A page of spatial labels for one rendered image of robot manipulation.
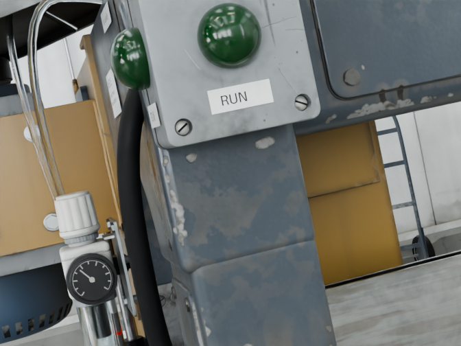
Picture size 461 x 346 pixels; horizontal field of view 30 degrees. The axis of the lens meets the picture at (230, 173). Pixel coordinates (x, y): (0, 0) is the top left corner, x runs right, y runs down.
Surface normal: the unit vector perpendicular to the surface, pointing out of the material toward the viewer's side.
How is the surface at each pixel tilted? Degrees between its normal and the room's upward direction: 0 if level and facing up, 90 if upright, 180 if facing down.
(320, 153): 90
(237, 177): 90
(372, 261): 90
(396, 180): 90
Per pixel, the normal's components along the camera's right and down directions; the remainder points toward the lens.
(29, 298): 0.57, -0.06
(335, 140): 0.22, 0.00
